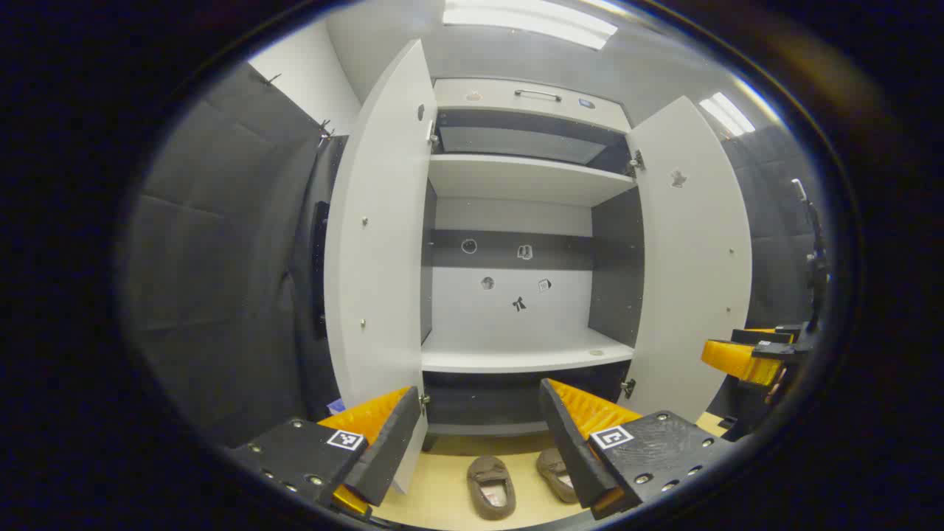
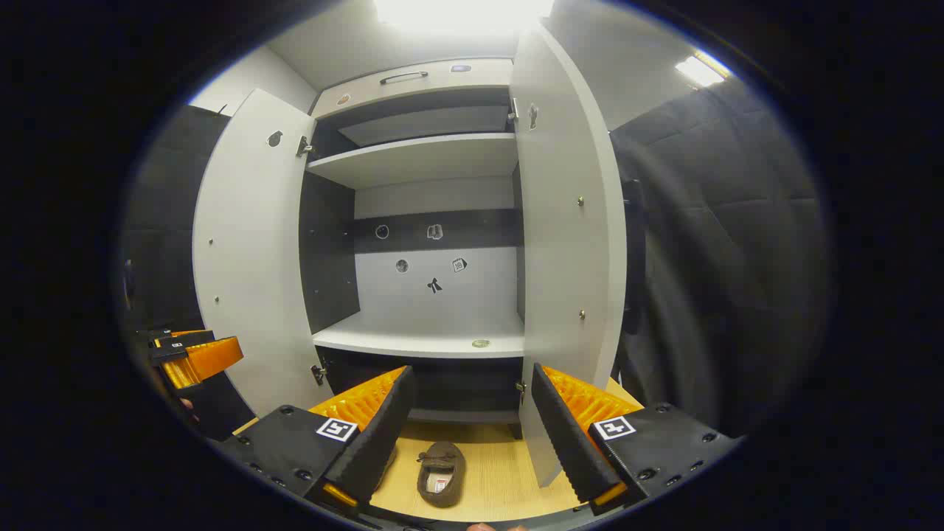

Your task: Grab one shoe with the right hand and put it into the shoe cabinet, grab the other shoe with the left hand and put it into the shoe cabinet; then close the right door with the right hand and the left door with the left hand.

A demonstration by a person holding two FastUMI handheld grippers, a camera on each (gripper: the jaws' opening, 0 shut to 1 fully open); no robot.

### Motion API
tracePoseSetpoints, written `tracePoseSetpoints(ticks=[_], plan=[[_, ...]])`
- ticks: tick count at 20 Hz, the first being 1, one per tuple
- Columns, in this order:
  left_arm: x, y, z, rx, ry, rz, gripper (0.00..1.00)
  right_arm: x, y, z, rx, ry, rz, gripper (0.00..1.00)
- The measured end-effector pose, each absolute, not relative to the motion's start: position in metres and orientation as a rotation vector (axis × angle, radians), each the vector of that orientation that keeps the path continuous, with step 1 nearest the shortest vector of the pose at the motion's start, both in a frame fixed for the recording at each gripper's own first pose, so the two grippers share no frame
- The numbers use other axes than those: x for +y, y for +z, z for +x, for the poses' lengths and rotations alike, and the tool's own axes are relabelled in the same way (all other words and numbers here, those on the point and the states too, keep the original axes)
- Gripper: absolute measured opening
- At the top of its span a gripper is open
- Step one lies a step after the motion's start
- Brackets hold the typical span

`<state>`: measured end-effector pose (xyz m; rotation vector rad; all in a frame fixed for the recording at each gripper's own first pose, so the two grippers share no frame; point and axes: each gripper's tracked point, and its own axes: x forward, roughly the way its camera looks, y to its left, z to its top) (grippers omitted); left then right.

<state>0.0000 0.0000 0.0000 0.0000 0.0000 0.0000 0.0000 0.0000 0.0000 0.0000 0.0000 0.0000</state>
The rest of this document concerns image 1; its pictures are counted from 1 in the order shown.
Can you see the white shoe cabinet door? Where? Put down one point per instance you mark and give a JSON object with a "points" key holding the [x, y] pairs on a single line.
{"points": [[376, 258], [693, 280]]}

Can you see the ceiling light panel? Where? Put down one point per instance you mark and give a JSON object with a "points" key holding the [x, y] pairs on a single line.
{"points": [[527, 21], [726, 114]]}

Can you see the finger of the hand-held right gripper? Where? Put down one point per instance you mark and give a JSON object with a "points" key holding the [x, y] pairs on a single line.
{"points": [[767, 336], [737, 363]]}

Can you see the white shoe cabinet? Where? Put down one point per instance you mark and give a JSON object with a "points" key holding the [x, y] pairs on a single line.
{"points": [[516, 354]]}

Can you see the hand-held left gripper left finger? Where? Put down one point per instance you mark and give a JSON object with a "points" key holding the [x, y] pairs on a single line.
{"points": [[387, 450]]}

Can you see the small blue object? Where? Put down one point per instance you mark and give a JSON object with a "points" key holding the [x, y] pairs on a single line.
{"points": [[337, 405]]}

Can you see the black backdrop cloth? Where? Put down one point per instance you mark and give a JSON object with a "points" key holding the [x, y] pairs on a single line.
{"points": [[206, 295], [774, 258]]}

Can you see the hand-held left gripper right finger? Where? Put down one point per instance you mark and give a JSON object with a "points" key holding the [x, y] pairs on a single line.
{"points": [[571, 450]]}

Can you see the brown fuzzy shoe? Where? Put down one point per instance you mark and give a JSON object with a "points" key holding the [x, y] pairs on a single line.
{"points": [[490, 472], [557, 472]]}

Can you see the white cabinet drawer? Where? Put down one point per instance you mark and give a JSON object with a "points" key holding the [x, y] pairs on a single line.
{"points": [[487, 103]]}

